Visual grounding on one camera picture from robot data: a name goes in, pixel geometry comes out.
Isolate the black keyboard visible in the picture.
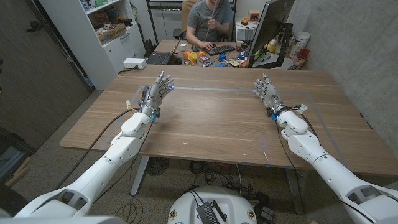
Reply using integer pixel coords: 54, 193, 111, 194
206, 45, 237, 57

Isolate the white shelf cabinet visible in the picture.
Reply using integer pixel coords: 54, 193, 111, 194
39, 0, 146, 91

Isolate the white round canister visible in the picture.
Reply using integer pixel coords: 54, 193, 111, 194
289, 31, 312, 59

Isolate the yellow bottle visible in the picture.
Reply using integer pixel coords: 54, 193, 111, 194
266, 39, 279, 54

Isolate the grey table leg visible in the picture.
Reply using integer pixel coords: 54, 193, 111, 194
284, 167, 304, 215

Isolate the wooden desk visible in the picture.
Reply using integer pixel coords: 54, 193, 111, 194
154, 39, 249, 68

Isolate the brown cardboard box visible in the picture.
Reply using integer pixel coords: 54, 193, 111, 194
96, 23, 127, 45

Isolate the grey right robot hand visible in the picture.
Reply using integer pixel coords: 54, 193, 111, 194
252, 72, 289, 116

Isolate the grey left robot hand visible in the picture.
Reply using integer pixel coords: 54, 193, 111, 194
140, 71, 175, 118

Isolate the white table leg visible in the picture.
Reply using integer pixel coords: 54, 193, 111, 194
129, 155, 150, 197

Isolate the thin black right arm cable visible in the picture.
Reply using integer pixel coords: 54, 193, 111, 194
273, 119, 377, 224

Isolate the tan office chair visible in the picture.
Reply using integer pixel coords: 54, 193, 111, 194
181, 0, 200, 40

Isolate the black laptop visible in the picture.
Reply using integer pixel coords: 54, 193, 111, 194
146, 39, 183, 65

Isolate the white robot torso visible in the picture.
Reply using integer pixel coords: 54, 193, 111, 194
0, 215, 126, 224

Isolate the red plastic container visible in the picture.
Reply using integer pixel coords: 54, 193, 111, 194
292, 48, 310, 70

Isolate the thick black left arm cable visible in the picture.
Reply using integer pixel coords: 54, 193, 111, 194
55, 107, 139, 190

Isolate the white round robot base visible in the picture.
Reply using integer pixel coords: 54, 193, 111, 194
167, 185, 258, 224

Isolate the person in grey t-shirt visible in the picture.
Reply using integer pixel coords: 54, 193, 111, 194
185, 0, 234, 51

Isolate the black box on robot base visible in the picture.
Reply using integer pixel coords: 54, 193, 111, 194
195, 201, 220, 224

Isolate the white power strip box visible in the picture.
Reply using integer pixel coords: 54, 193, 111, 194
123, 58, 147, 70

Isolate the black monitor stand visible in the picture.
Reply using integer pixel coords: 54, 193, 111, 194
253, 23, 294, 69

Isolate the black computer monitor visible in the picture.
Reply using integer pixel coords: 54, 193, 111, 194
248, 0, 295, 59

